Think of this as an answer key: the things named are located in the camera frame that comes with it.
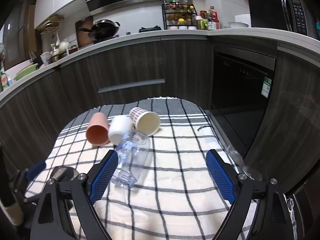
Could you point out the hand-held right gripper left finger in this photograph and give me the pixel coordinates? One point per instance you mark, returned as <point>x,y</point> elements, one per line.
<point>103,177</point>

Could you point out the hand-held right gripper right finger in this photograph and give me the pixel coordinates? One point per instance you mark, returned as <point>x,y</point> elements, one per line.
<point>221,177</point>

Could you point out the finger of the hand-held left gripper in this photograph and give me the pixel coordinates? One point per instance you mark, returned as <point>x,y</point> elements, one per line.
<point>37,167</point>

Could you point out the pink cup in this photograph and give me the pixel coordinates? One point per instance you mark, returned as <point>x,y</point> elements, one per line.
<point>96,133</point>

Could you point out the white cup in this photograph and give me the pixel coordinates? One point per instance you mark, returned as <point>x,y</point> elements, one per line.
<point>118,128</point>

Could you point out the cream cup with red pattern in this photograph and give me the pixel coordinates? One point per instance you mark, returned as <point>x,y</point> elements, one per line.
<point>147,123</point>

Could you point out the dark round object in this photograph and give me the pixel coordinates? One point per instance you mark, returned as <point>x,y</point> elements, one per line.
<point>61,173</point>

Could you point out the clear plastic bag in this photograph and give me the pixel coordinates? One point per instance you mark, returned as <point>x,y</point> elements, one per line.
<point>237,158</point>

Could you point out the checkered cloth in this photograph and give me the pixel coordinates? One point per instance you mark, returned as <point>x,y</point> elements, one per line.
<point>175,180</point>

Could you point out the black built-in dishwasher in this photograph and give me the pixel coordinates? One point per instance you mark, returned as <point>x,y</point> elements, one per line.
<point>240,92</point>

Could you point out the dish soap bottle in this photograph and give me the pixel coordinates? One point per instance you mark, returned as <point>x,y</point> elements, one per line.
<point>3,80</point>

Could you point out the green bowl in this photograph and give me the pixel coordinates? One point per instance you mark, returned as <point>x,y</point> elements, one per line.
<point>26,72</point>

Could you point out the green and white sticker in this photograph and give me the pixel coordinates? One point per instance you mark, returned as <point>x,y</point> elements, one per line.
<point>266,87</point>

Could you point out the steel pot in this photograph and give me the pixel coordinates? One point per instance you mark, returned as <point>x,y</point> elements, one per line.
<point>56,58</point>

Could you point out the white teapot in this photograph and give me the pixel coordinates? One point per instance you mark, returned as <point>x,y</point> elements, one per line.
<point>63,46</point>

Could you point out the dark wood base cabinet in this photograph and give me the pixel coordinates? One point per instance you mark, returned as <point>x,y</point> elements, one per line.
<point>150,60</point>

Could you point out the wooden cutting board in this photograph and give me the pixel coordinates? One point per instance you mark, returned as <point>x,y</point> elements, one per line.
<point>83,35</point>

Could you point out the black wok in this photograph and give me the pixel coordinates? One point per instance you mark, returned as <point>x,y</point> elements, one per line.
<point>105,28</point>

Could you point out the green and white container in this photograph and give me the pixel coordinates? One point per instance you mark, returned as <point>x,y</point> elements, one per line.
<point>204,24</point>

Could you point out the white bowl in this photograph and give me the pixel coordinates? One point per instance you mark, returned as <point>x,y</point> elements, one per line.
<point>238,24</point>

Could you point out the white pot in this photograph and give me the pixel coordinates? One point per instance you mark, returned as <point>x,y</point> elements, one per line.
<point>243,18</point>

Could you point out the red lid jar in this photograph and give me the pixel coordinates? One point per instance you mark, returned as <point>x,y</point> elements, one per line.
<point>203,14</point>

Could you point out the black microwave oven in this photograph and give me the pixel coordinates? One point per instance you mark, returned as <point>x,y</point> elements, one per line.
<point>270,12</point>

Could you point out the gold wall rack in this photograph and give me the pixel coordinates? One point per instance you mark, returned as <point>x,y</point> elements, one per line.
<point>51,23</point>

